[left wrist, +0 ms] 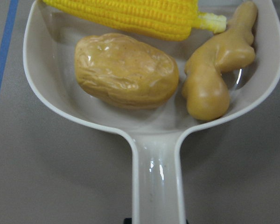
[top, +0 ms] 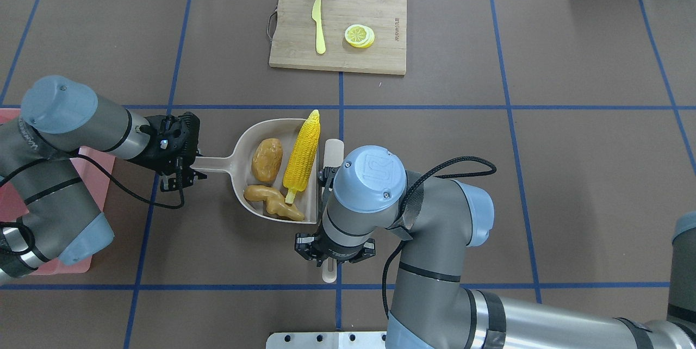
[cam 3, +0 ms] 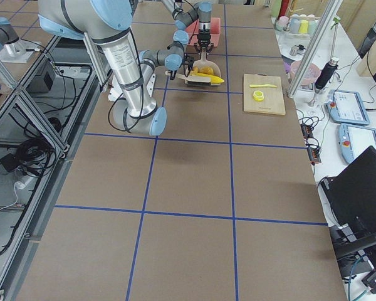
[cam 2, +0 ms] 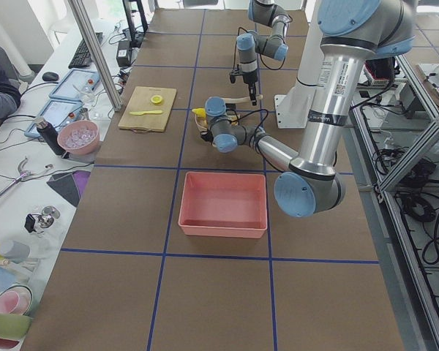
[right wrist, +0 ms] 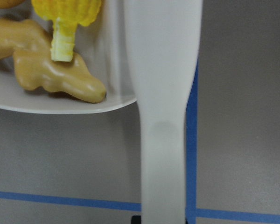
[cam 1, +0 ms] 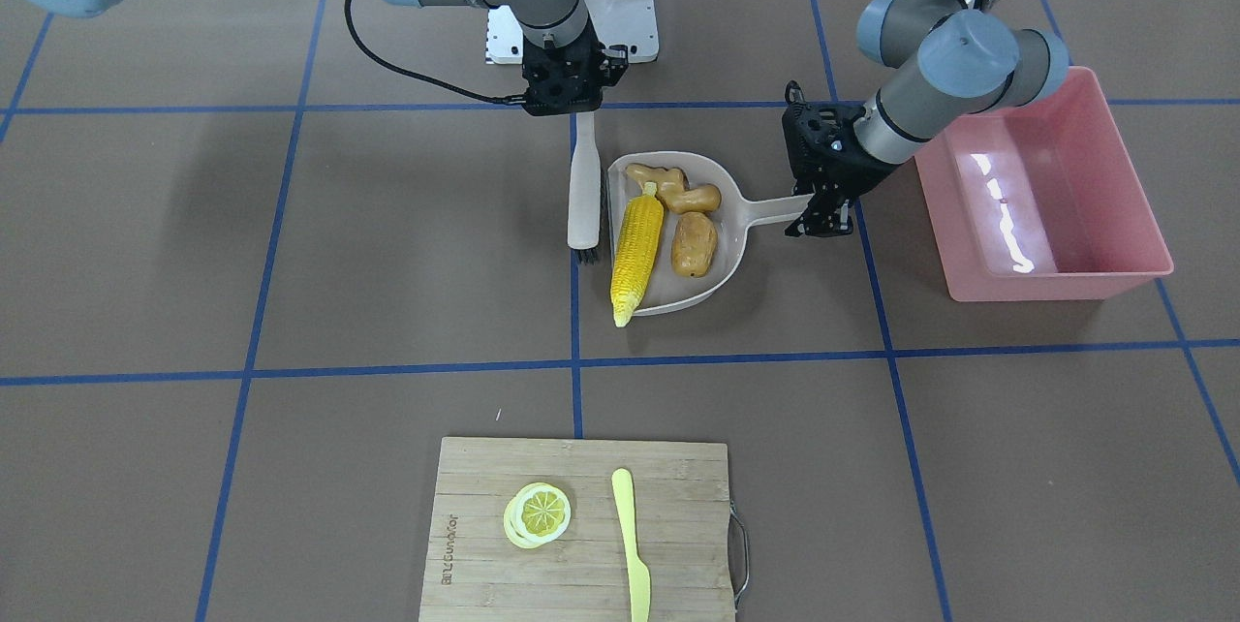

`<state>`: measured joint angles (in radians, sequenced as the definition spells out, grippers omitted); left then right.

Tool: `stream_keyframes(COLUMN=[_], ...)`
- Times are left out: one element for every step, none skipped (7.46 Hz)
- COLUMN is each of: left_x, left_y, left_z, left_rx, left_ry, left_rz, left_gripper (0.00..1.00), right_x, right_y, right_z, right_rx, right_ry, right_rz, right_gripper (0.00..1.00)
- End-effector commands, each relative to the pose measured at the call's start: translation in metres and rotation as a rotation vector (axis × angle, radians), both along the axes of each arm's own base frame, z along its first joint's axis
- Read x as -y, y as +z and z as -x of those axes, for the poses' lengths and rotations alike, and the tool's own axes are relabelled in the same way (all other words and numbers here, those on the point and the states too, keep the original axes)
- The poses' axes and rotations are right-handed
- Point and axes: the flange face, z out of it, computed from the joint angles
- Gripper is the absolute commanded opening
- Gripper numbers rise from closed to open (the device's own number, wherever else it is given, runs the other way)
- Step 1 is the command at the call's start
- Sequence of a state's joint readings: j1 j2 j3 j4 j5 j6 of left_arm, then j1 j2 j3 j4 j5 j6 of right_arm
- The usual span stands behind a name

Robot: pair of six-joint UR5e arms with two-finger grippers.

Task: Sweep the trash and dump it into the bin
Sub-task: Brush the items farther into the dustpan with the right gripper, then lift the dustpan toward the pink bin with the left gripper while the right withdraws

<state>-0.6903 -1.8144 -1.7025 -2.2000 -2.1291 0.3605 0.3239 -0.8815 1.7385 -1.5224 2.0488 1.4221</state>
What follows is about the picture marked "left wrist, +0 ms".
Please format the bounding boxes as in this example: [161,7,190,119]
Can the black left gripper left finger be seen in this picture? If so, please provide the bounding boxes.
[123,218,132,224]

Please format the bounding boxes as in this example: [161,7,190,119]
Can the tan toy ginger root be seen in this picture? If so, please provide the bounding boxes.
[182,1,258,121]

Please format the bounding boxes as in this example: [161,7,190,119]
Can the brown toy potato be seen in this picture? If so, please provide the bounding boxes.
[74,33,179,110]

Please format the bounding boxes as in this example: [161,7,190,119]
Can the yellow toy corn cob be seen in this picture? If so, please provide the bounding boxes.
[44,0,227,41]

